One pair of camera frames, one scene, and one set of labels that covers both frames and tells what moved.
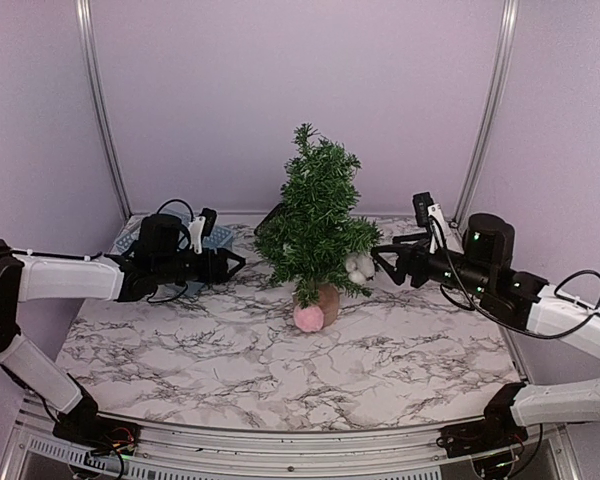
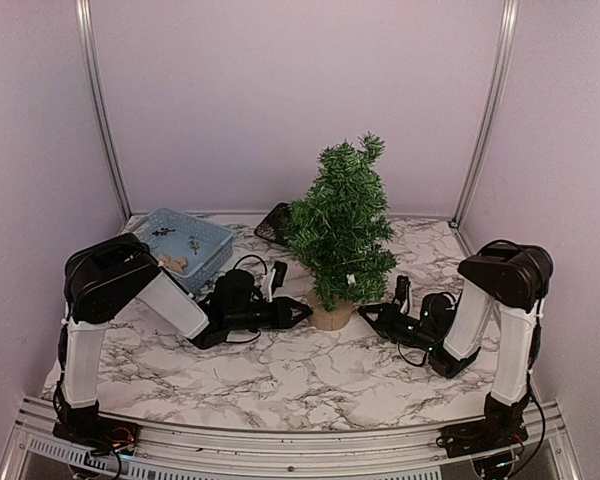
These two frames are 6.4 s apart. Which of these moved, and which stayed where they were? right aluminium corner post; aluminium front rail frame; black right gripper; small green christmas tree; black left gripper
Moved: black right gripper; small green christmas tree; black left gripper
Stayed: right aluminium corner post; aluminium front rail frame
